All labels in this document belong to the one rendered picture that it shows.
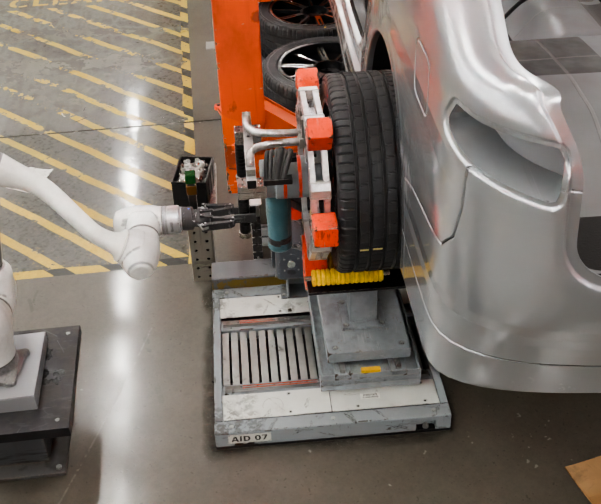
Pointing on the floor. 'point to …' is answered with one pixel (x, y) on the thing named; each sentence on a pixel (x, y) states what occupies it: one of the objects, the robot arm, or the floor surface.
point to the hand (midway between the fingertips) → (245, 214)
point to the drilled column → (201, 253)
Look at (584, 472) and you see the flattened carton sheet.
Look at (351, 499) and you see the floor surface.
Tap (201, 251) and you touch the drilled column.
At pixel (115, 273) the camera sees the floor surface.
